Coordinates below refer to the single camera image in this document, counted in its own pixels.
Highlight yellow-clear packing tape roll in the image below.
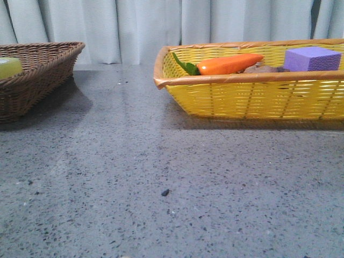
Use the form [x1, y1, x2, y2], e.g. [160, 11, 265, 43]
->
[0, 57, 23, 80]

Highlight orange toy carrot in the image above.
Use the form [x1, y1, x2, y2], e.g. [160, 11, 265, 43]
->
[172, 53, 264, 76]

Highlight brown lumpy toy item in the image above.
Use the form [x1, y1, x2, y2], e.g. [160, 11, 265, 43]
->
[243, 62, 290, 74]

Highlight light grey curtain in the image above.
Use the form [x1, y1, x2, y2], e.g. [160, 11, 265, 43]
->
[1, 0, 343, 65]

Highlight yellow woven plastic basket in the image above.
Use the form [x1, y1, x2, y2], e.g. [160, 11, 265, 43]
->
[153, 39, 343, 120]

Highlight brown wicker basket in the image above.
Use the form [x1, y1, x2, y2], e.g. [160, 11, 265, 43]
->
[1, 41, 85, 124]

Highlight purple foam cube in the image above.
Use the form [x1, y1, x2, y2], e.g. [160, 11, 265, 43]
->
[283, 46, 342, 71]

